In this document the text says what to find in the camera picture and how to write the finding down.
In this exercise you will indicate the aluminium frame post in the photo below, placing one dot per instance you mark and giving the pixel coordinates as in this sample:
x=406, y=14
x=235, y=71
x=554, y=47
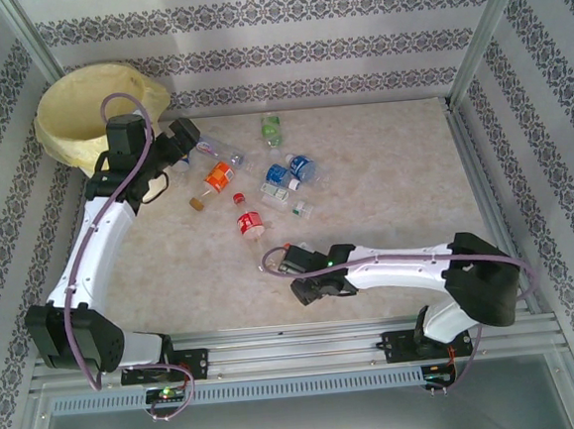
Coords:
x=29, y=31
x=490, y=27

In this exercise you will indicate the yellow trash bin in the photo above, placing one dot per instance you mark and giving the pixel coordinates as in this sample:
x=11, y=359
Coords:
x=79, y=106

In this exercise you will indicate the grey metal panel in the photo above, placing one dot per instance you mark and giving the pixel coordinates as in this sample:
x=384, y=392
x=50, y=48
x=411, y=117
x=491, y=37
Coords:
x=303, y=424

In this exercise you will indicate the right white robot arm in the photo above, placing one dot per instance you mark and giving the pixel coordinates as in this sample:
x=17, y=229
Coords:
x=396, y=270

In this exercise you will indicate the small controller circuit board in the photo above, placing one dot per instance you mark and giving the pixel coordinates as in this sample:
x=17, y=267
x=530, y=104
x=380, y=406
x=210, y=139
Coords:
x=164, y=394
x=436, y=376

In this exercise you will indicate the red label red cap bottle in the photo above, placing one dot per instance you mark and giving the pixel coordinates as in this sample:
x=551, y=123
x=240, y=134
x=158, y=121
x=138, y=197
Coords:
x=249, y=222

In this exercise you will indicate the tiny clear bottle green print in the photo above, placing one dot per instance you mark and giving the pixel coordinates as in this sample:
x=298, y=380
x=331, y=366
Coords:
x=302, y=209

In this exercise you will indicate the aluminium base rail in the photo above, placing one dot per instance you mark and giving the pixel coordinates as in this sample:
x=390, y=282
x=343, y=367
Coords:
x=288, y=353

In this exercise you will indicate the white green label small bottle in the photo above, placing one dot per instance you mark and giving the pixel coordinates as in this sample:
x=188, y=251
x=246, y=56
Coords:
x=274, y=191

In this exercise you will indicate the orange label bottle brown cap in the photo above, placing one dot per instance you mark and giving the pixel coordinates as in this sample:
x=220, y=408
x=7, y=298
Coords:
x=219, y=176

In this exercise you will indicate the clear bottle green label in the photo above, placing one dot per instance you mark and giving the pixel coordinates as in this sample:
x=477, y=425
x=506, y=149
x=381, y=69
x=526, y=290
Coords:
x=271, y=128

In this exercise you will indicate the blue label water bottle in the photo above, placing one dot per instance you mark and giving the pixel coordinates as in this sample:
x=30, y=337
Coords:
x=277, y=174
x=302, y=166

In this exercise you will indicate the aluminium side rail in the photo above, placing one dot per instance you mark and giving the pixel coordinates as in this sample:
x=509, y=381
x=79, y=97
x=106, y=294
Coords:
x=499, y=183

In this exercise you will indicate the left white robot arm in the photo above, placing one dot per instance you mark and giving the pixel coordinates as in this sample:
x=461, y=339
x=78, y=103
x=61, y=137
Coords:
x=95, y=239

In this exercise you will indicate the clear bottle red blue label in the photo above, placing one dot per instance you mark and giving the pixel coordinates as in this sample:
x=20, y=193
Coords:
x=222, y=151

